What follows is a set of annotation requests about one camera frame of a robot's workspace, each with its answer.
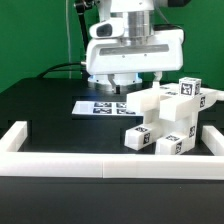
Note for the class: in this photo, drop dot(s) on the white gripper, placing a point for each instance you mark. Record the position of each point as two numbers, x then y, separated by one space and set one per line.
108 54

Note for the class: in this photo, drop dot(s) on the white chair back piece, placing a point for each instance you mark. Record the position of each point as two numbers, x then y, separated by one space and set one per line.
170 105

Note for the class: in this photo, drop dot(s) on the white chair seat piece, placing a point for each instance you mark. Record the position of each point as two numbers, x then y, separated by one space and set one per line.
187 125

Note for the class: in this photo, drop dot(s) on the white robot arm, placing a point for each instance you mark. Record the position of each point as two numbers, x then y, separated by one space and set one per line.
126 42

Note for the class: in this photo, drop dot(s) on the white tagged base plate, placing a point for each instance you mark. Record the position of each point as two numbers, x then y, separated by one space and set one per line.
101 108

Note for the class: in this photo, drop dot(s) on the white U-shaped fence frame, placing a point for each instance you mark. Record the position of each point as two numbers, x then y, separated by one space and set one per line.
13 162

